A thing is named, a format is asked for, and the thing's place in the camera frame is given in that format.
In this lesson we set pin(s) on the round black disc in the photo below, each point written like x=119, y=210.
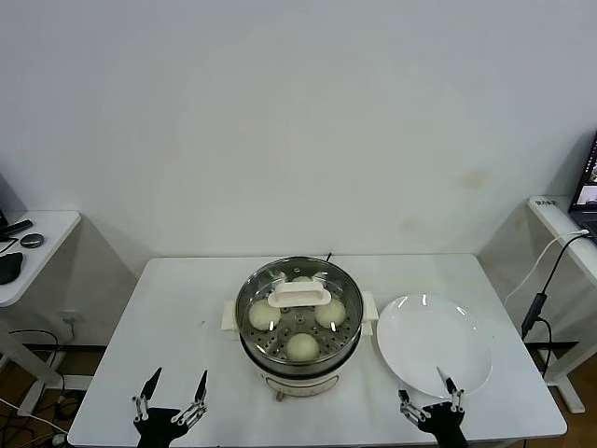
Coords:
x=31, y=239

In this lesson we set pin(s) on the open laptop with lit screen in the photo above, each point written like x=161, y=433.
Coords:
x=587, y=191

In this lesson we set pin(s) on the white steamed baozi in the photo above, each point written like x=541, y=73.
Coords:
x=331, y=317
x=302, y=347
x=263, y=317
x=303, y=280

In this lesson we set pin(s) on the white desk with legs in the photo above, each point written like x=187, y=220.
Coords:
x=559, y=219

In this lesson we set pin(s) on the white wall outlet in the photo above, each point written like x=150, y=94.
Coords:
x=74, y=318

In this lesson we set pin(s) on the white round plate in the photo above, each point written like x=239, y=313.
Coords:
x=434, y=345

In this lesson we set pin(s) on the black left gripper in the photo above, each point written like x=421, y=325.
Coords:
x=161, y=427

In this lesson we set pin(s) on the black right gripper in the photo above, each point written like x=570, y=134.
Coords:
x=443, y=424

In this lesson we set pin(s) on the black computer mouse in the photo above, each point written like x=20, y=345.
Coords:
x=9, y=266

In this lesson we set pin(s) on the cream electric cooker base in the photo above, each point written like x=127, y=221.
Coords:
x=303, y=385

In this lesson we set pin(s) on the small white side table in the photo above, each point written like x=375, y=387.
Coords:
x=42, y=252

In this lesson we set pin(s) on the stainless steel steamer basket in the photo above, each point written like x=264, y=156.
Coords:
x=354, y=326

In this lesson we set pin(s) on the black remote control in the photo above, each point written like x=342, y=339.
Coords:
x=16, y=226

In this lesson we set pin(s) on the grey monitor edge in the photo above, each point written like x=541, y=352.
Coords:
x=7, y=196

